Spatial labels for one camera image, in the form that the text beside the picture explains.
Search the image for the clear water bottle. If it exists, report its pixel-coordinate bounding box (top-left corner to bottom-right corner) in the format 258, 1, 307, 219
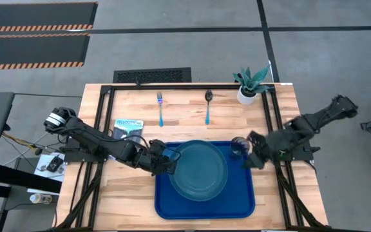
29, 193, 53, 205

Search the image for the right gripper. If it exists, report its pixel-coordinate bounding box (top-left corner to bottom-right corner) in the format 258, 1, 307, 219
243, 131, 289, 170

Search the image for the black aluminium table frame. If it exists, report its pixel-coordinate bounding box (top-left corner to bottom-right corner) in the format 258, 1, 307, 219
55, 84, 328, 231

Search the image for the teal round plate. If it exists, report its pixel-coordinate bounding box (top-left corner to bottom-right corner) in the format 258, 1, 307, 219
168, 139, 229, 202

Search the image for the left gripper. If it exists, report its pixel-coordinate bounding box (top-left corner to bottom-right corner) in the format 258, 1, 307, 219
146, 139, 182, 177

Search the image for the white paper sheet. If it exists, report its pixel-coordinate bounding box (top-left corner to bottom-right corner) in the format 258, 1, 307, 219
33, 153, 66, 184

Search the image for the spoon with blue handle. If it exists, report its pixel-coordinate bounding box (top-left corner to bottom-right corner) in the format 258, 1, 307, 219
205, 90, 213, 126

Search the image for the plant in white pot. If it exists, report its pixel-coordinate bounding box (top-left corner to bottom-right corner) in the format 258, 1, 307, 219
232, 65, 272, 106

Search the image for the black hazard-striped floor mat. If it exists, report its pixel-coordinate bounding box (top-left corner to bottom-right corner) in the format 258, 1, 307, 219
0, 33, 91, 71
0, 1, 99, 33

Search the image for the black low shelf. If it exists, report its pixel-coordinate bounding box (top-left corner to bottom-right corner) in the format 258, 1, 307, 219
0, 162, 62, 195

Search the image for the black perforated floor grate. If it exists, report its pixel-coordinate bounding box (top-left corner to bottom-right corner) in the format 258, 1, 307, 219
113, 67, 193, 84

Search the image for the blue plastic tray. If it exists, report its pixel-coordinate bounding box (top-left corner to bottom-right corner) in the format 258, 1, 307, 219
154, 140, 256, 220

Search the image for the black handheld device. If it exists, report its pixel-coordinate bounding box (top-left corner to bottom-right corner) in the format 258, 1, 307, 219
46, 155, 64, 173

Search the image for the fork with blue handle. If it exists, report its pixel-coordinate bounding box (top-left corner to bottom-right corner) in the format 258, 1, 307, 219
157, 92, 165, 128

